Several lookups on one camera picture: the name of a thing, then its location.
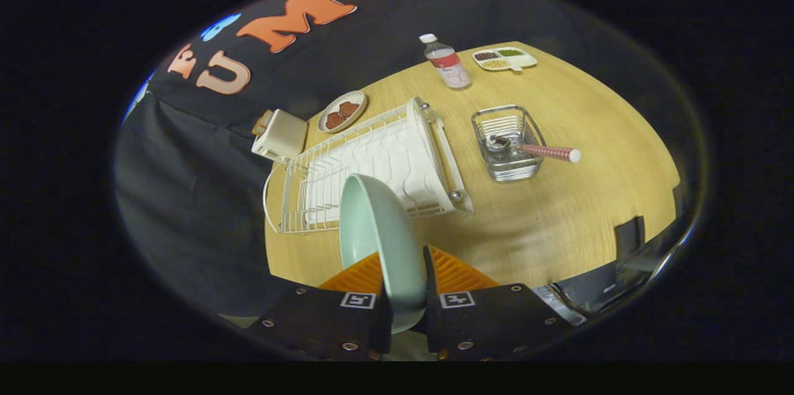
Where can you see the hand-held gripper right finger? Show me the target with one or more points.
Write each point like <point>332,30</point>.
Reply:
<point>428,280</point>

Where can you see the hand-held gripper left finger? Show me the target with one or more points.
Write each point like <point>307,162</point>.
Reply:
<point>316,320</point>

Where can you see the pale green plate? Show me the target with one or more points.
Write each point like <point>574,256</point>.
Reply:
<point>378,240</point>

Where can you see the beige plate with brown food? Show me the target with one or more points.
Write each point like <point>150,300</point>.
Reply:
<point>360,97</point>

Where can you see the brown food piece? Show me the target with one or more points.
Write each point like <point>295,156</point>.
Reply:
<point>335,120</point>
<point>349,109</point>

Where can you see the cream toaster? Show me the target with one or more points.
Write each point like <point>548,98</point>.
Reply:
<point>282,137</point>

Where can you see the toast slice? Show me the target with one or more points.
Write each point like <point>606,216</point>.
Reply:
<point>260,124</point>

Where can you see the black table edge pad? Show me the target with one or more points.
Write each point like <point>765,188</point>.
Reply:
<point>629,237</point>

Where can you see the clear plastic water bottle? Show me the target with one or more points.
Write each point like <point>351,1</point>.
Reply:
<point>448,63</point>

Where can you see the yellow beans portion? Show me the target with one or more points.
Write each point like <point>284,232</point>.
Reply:
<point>494,64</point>

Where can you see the brown beans portion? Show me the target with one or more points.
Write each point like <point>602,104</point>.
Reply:
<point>487,56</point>

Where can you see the white divided snack tray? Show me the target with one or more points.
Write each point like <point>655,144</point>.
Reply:
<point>527,61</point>

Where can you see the green beans portion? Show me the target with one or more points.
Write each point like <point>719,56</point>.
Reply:
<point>509,53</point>

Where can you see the dark grey metal frame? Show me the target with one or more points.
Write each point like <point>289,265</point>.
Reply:
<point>595,292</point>

